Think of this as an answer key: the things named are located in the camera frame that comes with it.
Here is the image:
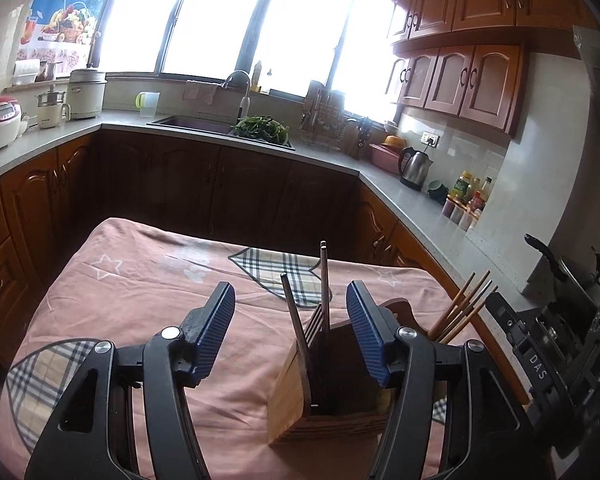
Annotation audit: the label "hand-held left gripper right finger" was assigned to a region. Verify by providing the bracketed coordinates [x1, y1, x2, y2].
[346, 281, 553, 480]

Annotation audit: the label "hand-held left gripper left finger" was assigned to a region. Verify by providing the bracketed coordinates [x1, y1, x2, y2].
[24, 281, 237, 480]

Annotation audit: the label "bamboo utensil holder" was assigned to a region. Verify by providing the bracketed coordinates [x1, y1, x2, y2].
[267, 297, 422, 447]

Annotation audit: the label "dark brown chopstick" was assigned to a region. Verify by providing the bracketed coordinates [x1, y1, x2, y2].
[320, 241, 330, 336]

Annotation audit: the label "pink plaid heart blanket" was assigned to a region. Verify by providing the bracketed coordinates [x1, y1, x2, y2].
[0, 217, 481, 480]

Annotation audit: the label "grey kitchen countertop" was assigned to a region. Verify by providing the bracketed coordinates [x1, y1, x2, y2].
[0, 110, 531, 311]

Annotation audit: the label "wooden base cabinets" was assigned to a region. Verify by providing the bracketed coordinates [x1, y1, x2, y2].
[0, 129, 481, 366]

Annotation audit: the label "group of spice jars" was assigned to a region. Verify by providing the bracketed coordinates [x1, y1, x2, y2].
[442, 195, 482, 232]

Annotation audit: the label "steel electric kettle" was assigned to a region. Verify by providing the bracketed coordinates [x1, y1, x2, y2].
[398, 145, 434, 192]

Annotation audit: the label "pink plastic container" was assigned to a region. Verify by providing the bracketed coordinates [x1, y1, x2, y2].
[368, 142, 404, 176]

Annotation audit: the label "group of sauce bottles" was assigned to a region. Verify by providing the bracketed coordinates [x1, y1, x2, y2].
[452, 169, 494, 212]

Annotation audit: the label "kitchen sink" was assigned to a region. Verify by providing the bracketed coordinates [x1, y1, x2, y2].
[147, 114, 297, 152]

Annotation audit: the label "green leafy vegetables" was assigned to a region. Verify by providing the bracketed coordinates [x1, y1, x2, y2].
[232, 115, 291, 144]

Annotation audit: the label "metal dish rack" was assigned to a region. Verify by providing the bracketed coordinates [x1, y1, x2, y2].
[299, 80, 349, 152]

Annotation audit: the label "beige dish cloth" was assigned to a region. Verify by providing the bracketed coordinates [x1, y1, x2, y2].
[182, 79, 221, 107]

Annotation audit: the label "curved metal faucet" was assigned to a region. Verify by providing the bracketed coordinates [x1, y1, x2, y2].
[223, 70, 254, 122]

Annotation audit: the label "large white rice cooker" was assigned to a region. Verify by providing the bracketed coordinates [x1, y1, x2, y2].
[67, 67, 109, 121]

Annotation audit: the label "white electric cooking pot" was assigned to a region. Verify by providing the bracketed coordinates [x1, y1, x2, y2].
[34, 87, 72, 129]

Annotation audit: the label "small metal pot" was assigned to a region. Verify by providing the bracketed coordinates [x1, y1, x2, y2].
[34, 60, 64, 84]

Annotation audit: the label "kitchen window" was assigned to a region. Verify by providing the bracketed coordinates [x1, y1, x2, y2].
[92, 0, 397, 122]

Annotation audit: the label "wooden upper cabinets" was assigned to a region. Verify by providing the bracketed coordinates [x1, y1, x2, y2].
[384, 0, 600, 137]

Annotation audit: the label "black handled wok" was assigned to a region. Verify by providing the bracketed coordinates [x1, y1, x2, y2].
[524, 233, 600, 322]

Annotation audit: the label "green handled measuring jug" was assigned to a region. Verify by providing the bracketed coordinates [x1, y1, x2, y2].
[135, 90, 161, 119]

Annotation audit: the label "tropical fruit wall poster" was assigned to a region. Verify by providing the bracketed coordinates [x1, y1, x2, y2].
[17, 0, 119, 69]

